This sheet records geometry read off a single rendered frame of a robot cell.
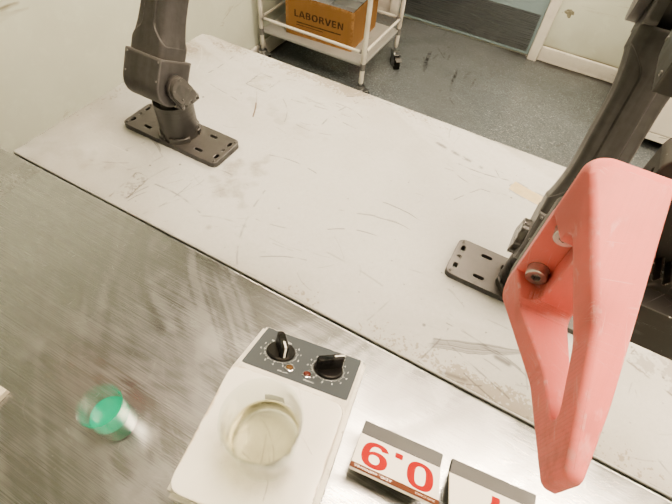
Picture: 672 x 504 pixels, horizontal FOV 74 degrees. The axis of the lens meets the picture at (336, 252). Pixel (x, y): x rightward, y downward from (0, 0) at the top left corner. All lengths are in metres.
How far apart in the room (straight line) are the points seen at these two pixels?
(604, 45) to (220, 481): 3.08
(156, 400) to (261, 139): 0.47
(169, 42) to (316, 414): 0.54
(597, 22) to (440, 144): 2.41
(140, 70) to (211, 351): 0.41
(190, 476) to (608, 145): 0.50
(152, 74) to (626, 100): 0.59
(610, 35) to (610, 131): 2.69
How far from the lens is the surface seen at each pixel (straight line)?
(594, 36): 3.22
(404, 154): 0.81
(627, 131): 0.54
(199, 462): 0.44
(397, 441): 0.53
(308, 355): 0.51
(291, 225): 0.67
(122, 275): 0.66
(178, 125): 0.79
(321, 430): 0.44
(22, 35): 1.86
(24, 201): 0.81
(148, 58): 0.73
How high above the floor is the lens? 1.41
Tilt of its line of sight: 53 degrees down
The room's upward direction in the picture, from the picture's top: 6 degrees clockwise
